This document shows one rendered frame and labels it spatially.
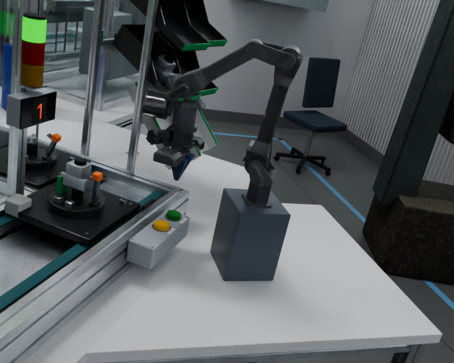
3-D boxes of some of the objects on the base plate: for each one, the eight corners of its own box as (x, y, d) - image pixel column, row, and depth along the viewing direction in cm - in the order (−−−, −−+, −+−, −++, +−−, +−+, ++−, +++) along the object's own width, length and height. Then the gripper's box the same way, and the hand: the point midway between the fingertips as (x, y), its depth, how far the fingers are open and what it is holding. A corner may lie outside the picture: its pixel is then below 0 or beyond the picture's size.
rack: (179, 166, 199) (218, -62, 168) (129, 198, 167) (167, -77, 136) (130, 150, 205) (160, -74, 174) (73, 178, 172) (97, -91, 141)
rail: (184, 220, 161) (190, 188, 157) (-56, 431, 82) (-56, 378, 78) (168, 214, 162) (174, 182, 158) (-82, 416, 83) (-85, 363, 79)
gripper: (178, 134, 123) (171, 194, 129) (208, 118, 139) (200, 172, 145) (155, 128, 124) (148, 188, 130) (187, 113, 141) (181, 166, 147)
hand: (177, 168), depth 136 cm, fingers closed
